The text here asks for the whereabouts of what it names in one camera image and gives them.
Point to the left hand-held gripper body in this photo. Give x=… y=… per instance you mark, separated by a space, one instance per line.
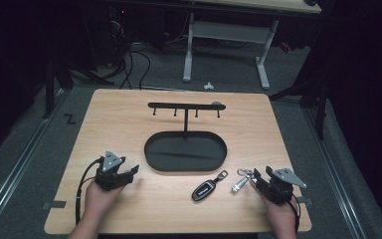
x=107 y=172

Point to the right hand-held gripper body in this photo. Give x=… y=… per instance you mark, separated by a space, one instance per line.
x=280 y=187

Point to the black car key fob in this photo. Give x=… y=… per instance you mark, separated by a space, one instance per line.
x=204 y=191

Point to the black key rack with tray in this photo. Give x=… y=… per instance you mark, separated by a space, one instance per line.
x=185 y=152

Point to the person's right hand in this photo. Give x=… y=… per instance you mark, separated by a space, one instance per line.
x=280 y=214

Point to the person's left hand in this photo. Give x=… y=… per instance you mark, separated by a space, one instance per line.
x=99 y=199

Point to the grey tape strip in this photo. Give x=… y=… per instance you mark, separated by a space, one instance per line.
x=54 y=204
x=304 y=200

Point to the black metal stand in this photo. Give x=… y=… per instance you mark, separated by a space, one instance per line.
x=49 y=86
x=320 y=99

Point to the small white floor object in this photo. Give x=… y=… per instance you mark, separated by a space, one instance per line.
x=208 y=86

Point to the white-legged desk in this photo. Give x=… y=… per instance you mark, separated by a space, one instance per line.
x=227 y=31

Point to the metal floor rail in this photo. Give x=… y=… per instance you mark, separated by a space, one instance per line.
x=16 y=169
x=336 y=176

